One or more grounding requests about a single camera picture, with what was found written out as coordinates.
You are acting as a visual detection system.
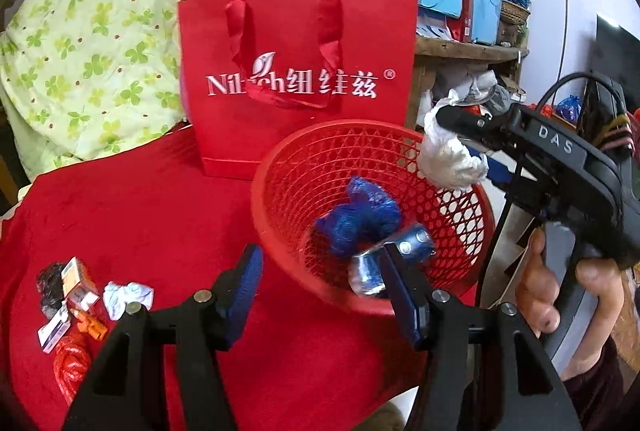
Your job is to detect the red tablecloth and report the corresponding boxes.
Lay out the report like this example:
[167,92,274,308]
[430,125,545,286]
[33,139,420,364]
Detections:
[0,121,481,431]

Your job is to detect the grey cloth bundle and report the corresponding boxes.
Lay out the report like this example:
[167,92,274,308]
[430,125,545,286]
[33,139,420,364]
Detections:
[434,70,512,112]

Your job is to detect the red plastic mesh basket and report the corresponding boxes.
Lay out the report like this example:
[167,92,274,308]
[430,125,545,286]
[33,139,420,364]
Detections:
[250,120,497,318]

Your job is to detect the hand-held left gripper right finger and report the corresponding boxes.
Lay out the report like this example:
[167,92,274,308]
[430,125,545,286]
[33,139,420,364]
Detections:
[378,243,583,431]

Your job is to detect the wooden table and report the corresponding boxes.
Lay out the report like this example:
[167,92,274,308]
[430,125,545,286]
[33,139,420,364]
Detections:
[407,36,531,126]

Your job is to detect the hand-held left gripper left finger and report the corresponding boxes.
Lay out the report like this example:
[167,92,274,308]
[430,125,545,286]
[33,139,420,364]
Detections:
[61,243,264,431]

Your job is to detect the red mesh net bag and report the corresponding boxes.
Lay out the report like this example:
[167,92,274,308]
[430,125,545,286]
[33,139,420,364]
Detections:
[52,331,96,404]

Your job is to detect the blue white plastic packets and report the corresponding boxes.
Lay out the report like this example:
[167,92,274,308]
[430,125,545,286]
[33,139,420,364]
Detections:
[415,8,452,42]

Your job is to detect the light blue storage bin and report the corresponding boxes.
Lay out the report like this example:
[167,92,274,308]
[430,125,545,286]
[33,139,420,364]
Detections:
[470,0,507,46]

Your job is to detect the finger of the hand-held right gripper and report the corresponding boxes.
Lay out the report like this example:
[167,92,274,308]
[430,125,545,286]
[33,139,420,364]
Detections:
[475,151,556,217]
[434,105,521,150]

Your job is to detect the wicker basket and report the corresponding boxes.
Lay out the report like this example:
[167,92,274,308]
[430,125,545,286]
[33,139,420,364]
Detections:
[500,0,531,26]

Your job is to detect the white tissue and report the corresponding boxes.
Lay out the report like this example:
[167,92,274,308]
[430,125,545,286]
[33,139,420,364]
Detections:
[419,88,491,192]

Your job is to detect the green clover print blanket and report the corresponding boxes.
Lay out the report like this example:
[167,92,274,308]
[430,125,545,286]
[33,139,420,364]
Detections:
[0,0,351,169]

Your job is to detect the black crumpled wrapper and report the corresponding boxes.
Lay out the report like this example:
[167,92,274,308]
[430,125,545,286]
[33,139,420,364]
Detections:
[36,262,68,319]

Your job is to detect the white face mask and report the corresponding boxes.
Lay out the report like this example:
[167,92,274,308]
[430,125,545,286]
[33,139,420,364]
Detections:
[102,281,155,323]

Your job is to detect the black television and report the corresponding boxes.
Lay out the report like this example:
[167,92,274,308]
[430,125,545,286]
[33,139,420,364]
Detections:
[595,13,640,89]

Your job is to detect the person's right hand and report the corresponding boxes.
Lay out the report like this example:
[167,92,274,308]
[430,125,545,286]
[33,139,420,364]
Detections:
[515,227,628,339]

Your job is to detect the small printed carton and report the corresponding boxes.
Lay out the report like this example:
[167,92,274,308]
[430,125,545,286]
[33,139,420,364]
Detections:
[61,257,101,312]

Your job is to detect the red paper gift bag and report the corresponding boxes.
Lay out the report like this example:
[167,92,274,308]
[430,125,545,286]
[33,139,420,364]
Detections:
[177,0,420,182]

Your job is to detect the small white box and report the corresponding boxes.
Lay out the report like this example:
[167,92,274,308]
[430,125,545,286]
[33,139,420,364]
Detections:
[37,303,71,354]

